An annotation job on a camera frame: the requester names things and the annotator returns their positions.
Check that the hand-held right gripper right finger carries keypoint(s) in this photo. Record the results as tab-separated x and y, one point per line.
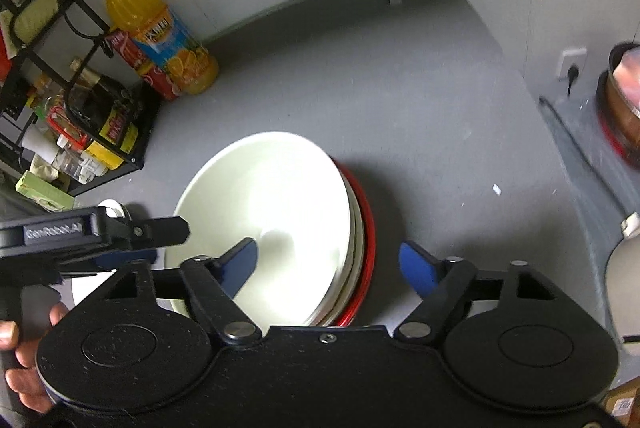
417	268

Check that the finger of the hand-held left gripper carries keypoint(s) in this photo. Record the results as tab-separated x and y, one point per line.
160	230
122	259

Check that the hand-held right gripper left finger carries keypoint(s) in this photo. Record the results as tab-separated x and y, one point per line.
241	264

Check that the large white bowl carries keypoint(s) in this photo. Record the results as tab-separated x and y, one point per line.
270	208

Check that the person's left hand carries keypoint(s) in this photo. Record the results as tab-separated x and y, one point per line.
30	383

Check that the green box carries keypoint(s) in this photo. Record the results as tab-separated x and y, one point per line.
42	193

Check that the small white bowl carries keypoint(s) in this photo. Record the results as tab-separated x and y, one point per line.
116	209

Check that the red plate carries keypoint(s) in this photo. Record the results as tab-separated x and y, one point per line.
369	238

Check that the white plate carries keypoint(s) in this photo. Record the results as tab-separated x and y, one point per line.
356	228

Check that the clear glass jar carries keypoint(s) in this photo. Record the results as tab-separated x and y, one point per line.
75	160

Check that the white paper cup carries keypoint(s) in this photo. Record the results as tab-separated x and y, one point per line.
40	143

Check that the yellow box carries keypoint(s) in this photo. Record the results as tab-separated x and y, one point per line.
107	155

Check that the red-lidded clear container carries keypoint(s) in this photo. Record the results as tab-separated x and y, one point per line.
67	123

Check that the dark sauce bottle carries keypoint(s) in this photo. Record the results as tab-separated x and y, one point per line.
107	108

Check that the red soda bottle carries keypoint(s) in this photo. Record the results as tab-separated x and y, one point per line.
145	68

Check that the orange juice bottle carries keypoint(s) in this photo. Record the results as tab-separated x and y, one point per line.
165	43

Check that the cream round appliance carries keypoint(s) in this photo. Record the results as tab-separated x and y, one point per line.
625	288

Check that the pale green package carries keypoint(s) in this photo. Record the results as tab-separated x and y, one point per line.
37	15

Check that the black power plug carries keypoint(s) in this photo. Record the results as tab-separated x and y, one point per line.
573	78

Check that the cardboard box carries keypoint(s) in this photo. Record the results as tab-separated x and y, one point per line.
625	405

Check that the copper rice cooker pot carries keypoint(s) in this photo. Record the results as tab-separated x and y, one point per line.
622	108

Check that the clear plastic bag of packets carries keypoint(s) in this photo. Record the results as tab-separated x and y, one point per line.
631	75

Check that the white wall socket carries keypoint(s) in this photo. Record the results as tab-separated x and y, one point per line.
572	58

